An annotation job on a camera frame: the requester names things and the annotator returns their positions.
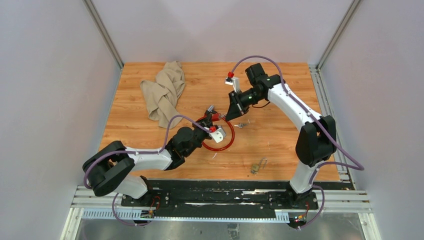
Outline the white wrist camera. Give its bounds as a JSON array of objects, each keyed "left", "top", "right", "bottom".
[
  {"left": 208, "top": 125, "right": 227, "bottom": 143},
  {"left": 224, "top": 71, "right": 241, "bottom": 93}
]

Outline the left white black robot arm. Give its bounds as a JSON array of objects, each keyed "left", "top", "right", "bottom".
[{"left": 82, "top": 113, "right": 226, "bottom": 207}]

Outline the brass padlock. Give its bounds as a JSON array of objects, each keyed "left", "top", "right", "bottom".
[{"left": 250, "top": 157, "right": 268, "bottom": 175}]

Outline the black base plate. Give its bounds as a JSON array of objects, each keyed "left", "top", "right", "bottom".
[{"left": 117, "top": 179, "right": 319, "bottom": 220}]

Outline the beige cloth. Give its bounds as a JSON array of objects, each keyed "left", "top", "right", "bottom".
[{"left": 140, "top": 61, "right": 186, "bottom": 129}]

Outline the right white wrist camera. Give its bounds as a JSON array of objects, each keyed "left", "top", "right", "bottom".
[{"left": 224, "top": 71, "right": 241, "bottom": 93}]

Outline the red cable lock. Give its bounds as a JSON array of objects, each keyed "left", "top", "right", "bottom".
[{"left": 201, "top": 105, "right": 235, "bottom": 153}]

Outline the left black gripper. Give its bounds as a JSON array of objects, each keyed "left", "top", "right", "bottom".
[{"left": 184, "top": 114, "right": 213, "bottom": 157}]

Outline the silver key with ring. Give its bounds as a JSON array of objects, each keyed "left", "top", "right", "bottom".
[{"left": 234, "top": 122, "right": 250, "bottom": 129}]

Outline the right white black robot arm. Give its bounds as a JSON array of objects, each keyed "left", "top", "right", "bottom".
[{"left": 225, "top": 63, "right": 337, "bottom": 209}]

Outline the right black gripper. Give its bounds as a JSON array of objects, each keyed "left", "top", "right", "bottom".
[{"left": 226, "top": 88, "right": 264, "bottom": 122}]

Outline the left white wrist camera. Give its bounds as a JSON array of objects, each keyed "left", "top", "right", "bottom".
[{"left": 208, "top": 125, "right": 227, "bottom": 143}]

